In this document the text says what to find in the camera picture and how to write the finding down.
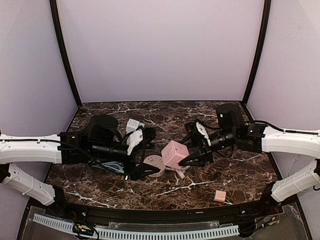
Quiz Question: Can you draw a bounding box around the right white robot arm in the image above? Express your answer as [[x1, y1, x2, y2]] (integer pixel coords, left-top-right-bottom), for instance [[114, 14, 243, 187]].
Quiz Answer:
[[178, 119, 320, 205]]

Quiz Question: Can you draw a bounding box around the pink round power strip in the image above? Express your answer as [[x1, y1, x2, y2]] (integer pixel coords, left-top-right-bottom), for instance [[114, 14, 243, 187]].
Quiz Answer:
[[143, 155, 166, 178]]

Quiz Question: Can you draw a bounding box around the white cube socket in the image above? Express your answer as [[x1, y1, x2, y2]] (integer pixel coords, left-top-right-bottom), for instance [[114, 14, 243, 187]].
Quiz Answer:
[[125, 118, 140, 133]]

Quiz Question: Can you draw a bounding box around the pink small plug adapter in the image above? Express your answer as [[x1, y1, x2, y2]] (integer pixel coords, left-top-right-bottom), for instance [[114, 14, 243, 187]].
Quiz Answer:
[[214, 190, 227, 203]]

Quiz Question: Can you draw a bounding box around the grey slotted cable duct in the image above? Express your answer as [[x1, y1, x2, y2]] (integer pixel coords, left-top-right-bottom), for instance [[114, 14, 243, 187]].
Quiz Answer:
[[32, 213, 240, 240]]

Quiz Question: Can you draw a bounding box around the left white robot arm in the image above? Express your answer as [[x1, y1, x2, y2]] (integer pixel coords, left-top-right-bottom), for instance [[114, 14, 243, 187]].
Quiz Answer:
[[0, 126, 160, 206]]

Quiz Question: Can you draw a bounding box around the white cable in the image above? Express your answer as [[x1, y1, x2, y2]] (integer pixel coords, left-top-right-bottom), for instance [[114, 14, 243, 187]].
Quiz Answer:
[[164, 166, 190, 180]]

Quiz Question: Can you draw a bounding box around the small circuit board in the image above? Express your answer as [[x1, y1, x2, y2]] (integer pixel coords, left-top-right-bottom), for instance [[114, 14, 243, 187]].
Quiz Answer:
[[72, 223, 95, 236]]

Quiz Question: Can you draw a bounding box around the black front table rail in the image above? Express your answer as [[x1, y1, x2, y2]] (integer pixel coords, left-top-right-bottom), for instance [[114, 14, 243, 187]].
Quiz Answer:
[[66, 201, 263, 225]]

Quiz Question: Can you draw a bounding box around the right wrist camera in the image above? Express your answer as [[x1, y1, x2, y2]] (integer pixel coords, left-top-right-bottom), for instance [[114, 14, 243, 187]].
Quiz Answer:
[[195, 121, 211, 147]]

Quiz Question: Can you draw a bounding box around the left black frame post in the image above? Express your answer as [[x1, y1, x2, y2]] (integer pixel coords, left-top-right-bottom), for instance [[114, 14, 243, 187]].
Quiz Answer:
[[49, 0, 82, 108]]

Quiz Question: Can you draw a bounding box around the pink cube socket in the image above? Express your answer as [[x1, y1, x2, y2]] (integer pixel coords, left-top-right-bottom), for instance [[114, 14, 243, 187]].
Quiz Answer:
[[161, 140, 190, 170]]

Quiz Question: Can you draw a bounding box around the right black frame post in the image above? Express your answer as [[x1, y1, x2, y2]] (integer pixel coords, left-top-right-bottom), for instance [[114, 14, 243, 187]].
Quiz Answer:
[[241, 0, 272, 106]]

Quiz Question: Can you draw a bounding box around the black frame post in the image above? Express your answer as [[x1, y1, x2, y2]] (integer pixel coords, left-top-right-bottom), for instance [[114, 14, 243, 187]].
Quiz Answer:
[[49, 0, 82, 108], [241, 0, 272, 106]]

